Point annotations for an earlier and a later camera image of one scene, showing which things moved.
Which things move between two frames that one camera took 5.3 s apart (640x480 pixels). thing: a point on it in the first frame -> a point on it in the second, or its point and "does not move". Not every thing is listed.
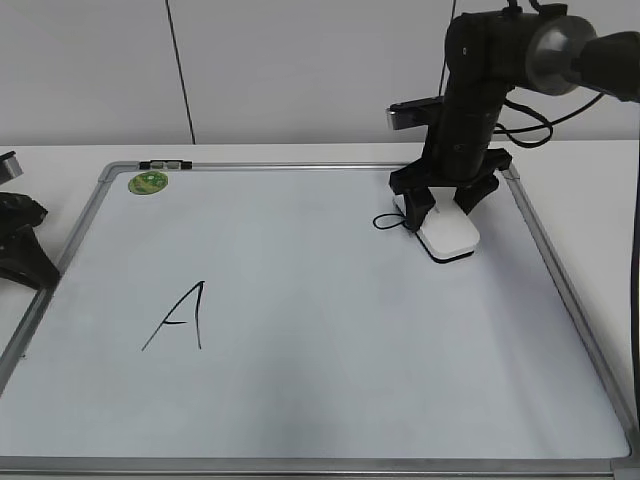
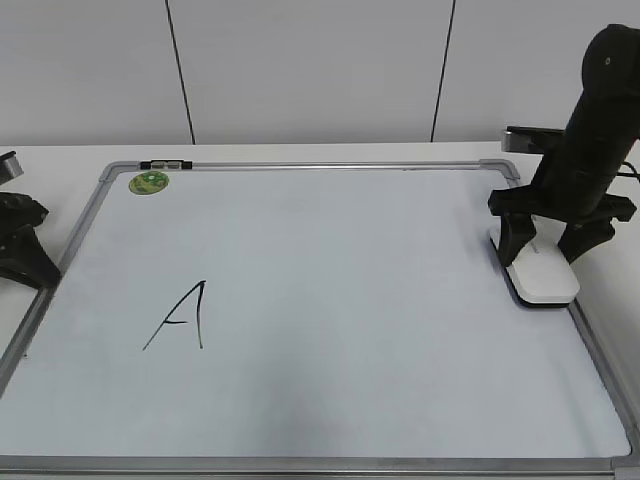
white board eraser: x=449 y=232 -> x=541 y=275
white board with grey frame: x=230 y=320 does not move
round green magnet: x=147 y=183 does not move
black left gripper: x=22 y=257 does not move
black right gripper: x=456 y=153 -> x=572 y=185
